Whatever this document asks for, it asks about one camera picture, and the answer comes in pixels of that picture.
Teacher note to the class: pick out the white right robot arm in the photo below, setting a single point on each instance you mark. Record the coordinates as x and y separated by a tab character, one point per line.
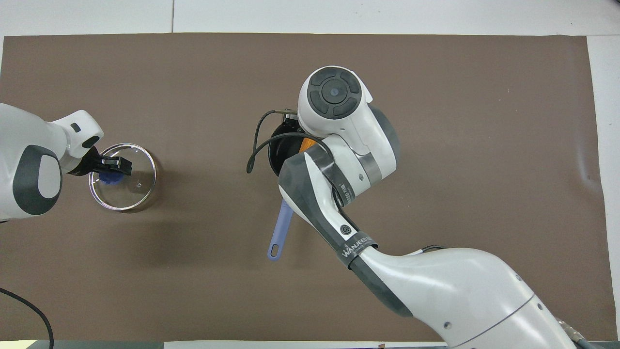
436	286

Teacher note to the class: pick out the brown table mat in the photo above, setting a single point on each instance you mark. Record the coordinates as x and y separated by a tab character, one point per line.
193	271

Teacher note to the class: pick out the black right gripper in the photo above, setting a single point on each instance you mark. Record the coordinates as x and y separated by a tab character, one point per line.
294	125

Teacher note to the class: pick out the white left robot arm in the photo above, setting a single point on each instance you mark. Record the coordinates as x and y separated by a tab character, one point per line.
29	160

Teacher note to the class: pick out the glass lid with blue knob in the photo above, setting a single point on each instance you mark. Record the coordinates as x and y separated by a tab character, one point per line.
131	194

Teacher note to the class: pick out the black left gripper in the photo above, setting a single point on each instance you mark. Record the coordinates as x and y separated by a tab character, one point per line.
94	162

